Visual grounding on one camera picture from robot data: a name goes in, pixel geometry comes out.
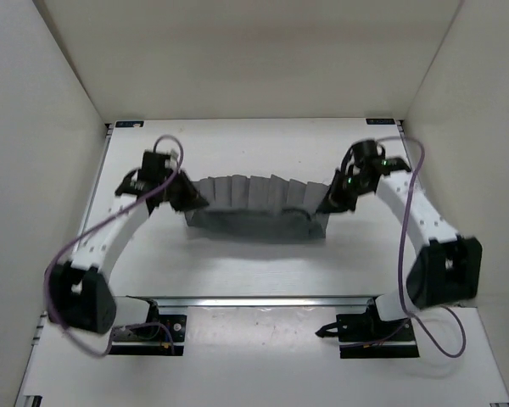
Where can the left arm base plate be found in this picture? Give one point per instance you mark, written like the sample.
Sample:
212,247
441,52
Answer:
144,327

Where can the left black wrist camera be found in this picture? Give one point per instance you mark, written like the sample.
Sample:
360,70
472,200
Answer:
156,167

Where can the left blue table label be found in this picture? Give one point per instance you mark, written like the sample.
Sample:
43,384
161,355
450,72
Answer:
129,123

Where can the blue table label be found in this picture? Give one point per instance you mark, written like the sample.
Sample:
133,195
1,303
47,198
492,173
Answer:
380,121
129,123

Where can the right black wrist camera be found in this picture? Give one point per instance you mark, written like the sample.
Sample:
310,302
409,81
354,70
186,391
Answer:
365,151

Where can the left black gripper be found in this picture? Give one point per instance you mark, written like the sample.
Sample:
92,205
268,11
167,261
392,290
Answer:
192,198

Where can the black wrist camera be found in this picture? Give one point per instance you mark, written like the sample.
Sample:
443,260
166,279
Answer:
365,151
156,167

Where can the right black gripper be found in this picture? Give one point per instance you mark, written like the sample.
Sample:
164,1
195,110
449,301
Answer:
334,201

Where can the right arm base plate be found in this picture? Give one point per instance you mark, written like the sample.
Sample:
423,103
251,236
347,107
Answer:
363,336

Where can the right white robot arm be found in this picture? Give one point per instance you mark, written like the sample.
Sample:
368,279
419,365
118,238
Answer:
447,266

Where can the grey pleated skirt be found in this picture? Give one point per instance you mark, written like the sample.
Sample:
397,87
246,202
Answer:
268,209

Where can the right blue table label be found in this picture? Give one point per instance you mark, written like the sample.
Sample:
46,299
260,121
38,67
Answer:
380,121

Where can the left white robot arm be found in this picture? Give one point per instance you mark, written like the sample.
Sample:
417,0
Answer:
79,287

